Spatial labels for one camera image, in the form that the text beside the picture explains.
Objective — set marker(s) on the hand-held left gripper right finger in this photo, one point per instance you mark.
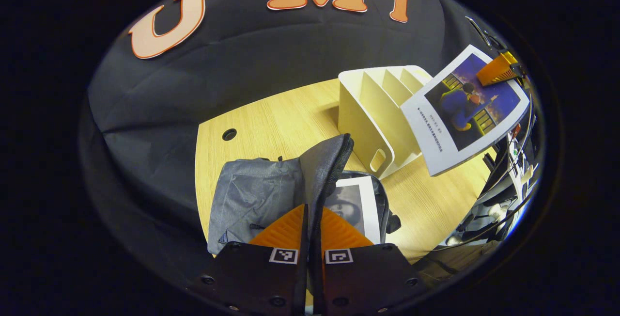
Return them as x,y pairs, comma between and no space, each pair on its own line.
319,282

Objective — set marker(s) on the cream plastic bookshelf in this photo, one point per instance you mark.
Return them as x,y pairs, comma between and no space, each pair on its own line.
368,112

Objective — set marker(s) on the white grey cover book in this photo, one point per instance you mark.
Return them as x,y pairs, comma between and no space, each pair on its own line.
368,199

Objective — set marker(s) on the blue cover book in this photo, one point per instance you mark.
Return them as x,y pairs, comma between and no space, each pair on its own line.
465,107

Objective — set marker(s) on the grey schoolbag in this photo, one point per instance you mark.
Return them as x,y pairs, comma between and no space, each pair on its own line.
256,195

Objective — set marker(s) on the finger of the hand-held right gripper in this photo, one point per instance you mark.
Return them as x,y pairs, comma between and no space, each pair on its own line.
496,71

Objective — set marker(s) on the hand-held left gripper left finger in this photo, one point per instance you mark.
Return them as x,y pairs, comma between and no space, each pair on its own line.
300,282

